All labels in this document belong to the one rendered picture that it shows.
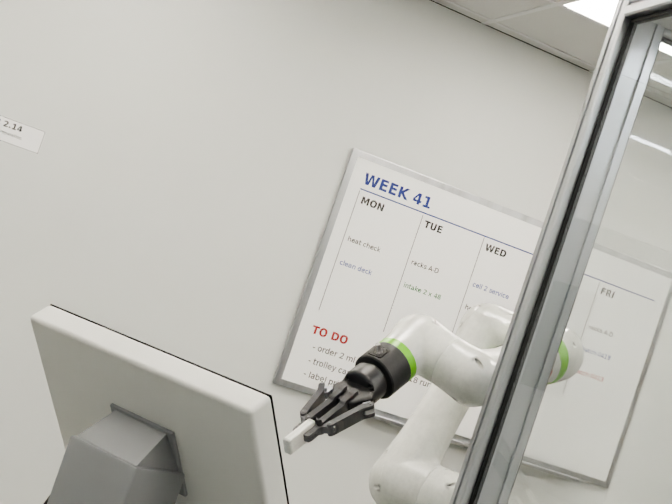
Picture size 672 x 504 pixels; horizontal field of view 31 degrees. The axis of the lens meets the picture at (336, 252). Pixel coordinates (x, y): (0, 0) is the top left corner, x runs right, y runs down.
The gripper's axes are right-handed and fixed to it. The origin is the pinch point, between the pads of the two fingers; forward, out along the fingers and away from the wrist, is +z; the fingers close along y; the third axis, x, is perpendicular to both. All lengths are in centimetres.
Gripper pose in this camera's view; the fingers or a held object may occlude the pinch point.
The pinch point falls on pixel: (299, 436)
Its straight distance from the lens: 212.5
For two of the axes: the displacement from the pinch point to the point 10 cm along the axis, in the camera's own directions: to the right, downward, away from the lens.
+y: 7.7, 2.4, -6.0
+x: 1.0, 8.7, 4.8
